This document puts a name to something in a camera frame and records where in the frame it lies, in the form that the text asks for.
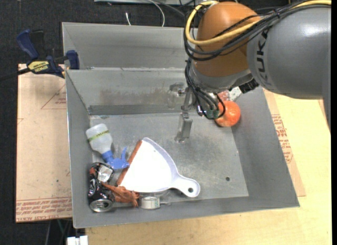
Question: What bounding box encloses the clear spray bottle, blue nozzle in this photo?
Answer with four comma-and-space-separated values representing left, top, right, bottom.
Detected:
85, 123, 131, 170

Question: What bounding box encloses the grey metal bin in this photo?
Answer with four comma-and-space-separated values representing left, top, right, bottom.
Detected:
62, 22, 300, 229

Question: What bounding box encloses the orange-brown furry toy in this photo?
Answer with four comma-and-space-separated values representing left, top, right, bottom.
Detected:
101, 181, 140, 208

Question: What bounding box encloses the white plastic dustpan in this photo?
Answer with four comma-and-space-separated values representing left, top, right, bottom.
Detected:
120, 137, 201, 198

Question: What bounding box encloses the black cylinder on white bracket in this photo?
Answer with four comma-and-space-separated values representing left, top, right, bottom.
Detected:
228, 77, 260, 100

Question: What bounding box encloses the brown cardboard board, red print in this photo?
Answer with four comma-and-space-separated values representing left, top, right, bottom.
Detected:
15, 63, 306, 223

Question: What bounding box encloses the crushed black drink can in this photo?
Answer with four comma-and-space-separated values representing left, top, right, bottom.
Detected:
87, 162, 116, 213

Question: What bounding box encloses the orange toy fruit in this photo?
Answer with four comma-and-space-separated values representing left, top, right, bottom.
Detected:
214, 100, 242, 128

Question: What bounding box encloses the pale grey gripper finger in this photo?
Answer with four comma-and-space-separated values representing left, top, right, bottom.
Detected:
174, 114, 193, 143
169, 82, 185, 95

